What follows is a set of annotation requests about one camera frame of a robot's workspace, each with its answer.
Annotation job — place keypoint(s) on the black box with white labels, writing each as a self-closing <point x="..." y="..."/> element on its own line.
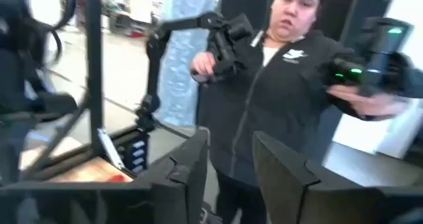
<point x="135" y="151"/>

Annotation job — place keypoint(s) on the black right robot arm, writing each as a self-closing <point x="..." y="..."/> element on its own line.
<point x="20" y="78"/>

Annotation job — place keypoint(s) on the person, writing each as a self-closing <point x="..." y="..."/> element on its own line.
<point x="274" y="95"/>

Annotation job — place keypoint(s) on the person's hand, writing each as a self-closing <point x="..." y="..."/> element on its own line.
<point x="370" y="105"/>
<point x="202" y="65"/>

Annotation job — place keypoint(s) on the bubble wrapped pillar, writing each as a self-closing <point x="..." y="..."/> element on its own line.
<point x="178" y="68"/>

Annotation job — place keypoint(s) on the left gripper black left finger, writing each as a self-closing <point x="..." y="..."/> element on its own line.
<point x="178" y="184"/>

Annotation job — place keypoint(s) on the white label plate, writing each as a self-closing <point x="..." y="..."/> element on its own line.
<point x="110" y="149"/>

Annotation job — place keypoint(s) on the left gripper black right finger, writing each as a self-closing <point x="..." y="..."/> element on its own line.
<point x="297" y="191"/>

